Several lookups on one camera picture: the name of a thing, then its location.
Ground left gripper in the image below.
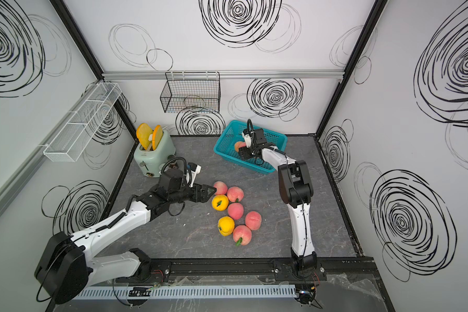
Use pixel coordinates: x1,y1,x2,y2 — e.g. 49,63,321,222
169,181,217,205

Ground yellow pepper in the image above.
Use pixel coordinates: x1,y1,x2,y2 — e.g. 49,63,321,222
217,216,235,237
211,194,230,211

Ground pink peach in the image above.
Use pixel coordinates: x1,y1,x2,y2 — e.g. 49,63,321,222
245,211,262,231
226,187,244,203
213,181,228,195
232,225,252,246
227,202,244,220

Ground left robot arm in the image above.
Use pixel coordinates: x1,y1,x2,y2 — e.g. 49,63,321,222
34,168,217,305

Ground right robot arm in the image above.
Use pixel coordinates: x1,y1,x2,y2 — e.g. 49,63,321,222
239,127,317,280

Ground teal plastic basket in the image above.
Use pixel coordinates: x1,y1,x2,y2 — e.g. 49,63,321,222
214,120,287,174

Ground mint green toaster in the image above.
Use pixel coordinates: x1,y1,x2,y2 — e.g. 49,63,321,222
133,130,176,178

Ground right yellow toast slice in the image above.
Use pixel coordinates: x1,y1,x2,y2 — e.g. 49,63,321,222
151,125,164,150

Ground yellow toast slice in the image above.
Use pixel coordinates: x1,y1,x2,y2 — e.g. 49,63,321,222
136,123,153,150
151,125,164,150

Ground left yellow toast slice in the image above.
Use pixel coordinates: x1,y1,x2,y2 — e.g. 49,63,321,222
136,123,153,150

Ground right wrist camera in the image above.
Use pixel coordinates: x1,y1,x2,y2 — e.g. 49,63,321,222
243,129,252,148

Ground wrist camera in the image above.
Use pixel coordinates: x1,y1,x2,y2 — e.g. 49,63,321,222
187,162,202,187
243,129,252,148

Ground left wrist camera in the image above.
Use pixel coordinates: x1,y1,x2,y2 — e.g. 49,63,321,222
187,162,202,187

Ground black wire wall basket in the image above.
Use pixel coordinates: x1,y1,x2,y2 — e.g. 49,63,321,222
160,71,221,113

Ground white slotted cable duct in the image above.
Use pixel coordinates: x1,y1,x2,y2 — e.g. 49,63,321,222
75,285,297,300

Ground white wire wall shelf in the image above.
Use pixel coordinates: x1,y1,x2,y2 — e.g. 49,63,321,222
43,82,122,163

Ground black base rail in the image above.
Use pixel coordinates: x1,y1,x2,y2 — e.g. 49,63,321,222
132,257,375,282

